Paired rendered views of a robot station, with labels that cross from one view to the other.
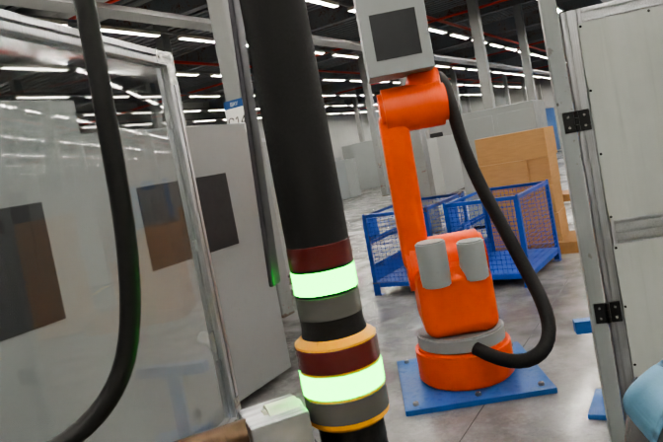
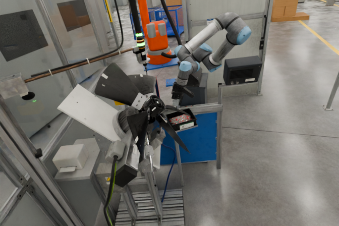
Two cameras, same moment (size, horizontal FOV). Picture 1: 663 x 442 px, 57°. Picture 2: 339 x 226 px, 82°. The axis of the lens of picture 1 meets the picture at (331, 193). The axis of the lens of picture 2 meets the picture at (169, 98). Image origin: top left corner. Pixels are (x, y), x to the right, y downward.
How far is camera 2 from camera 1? 0.81 m
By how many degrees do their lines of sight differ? 30
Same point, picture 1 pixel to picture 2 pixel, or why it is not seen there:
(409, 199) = (144, 10)
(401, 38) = not seen: outside the picture
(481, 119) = not seen: outside the picture
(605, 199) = (190, 16)
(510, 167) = not seen: outside the picture
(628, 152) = (196, 4)
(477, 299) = (162, 40)
